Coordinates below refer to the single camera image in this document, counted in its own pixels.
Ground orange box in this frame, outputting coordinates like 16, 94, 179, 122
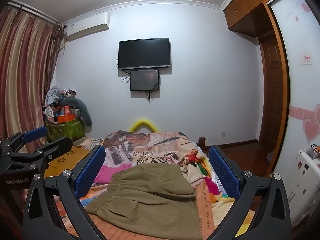
57, 114, 76, 124

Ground black wall television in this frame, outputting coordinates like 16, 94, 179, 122
118, 38, 171, 70

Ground printed newspaper pattern blanket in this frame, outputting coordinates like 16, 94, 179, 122
76, 131, 234, 239

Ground colourful striped fleece blanket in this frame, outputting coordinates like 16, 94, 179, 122
189, 149, 235, 205

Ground white appliance with stickers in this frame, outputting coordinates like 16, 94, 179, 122
285, 144, 319, 228

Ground wooden door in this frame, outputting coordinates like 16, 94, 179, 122
259, 31, 283, 152

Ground white wall air conditioner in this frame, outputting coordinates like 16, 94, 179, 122
66, 12, 110, 41

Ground olive green pants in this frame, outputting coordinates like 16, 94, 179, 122
85, 163, 202, 239

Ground yellow foam bed guard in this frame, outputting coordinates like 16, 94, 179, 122
130, 119, 158, 132

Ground small black wall monitor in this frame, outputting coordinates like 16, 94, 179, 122
130, 69, 160, 92

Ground wooden overhead cabinet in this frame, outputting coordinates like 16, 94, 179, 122
224, 0, 274, 38

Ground white sliding wardrobe door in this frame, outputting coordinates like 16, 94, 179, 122
270, 0, 319, 178

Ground grey neck pillow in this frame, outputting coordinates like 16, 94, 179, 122
60, 98, 92, 126

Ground striped red gold curtain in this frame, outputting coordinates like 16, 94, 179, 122
1, 7, 64, 139

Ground pink folded garment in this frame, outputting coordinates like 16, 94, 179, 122
94, 164, 132, 184

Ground green storage bag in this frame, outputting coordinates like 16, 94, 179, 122
46, 118, 85, 142

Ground wooden lap desk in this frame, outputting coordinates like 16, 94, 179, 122
44, 147, 89, 178

